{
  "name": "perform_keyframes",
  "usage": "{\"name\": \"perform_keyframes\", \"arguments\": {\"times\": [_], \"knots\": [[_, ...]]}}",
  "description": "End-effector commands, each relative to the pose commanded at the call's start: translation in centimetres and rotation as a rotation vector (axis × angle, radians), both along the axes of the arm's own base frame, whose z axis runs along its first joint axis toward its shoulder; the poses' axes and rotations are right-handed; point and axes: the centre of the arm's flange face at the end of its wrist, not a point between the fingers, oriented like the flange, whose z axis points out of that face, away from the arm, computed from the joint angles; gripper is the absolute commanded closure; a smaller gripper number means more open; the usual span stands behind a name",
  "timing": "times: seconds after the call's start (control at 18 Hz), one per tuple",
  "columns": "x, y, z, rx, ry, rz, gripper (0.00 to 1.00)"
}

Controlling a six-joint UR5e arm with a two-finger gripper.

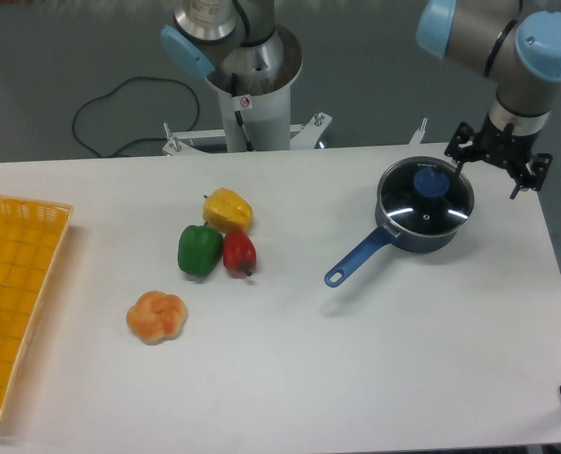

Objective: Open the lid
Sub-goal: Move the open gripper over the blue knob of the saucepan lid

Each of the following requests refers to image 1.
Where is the orange knotted bread roll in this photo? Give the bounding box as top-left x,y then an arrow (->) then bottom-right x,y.
125,290 -> 188,344

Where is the black floor cable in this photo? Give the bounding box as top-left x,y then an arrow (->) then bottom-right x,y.
72,77 -> 201,159

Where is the red bell pepper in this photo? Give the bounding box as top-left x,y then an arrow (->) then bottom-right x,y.
222,230 -> 257,276

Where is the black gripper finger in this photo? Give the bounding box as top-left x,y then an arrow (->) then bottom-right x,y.
509,153 -> 552,200
444,122 -> 484,177

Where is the yellow woven basket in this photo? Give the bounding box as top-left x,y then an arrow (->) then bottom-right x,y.
0,195 -> 73,420

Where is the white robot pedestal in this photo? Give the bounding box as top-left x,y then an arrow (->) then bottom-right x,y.
207,25 -> 303,151

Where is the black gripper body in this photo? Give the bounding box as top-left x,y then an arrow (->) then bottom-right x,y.
477,115 -> 536,168

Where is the yellow bell pepper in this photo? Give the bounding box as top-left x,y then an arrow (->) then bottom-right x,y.
202,187 -> 254,233

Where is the glass lid blue knob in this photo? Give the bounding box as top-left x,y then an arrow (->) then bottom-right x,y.
377,156 -> 474,236

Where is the blue saucepan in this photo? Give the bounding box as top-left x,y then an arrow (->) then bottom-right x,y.
324,156 -> 476,288

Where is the white metal base frame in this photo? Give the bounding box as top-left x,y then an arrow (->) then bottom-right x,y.
161,112 -> 430,156

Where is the green bell pepper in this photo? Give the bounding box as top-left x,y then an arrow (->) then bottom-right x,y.
177,225 -> 223,278

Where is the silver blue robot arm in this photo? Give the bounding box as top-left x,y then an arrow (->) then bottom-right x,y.
160,1 -> 561,191

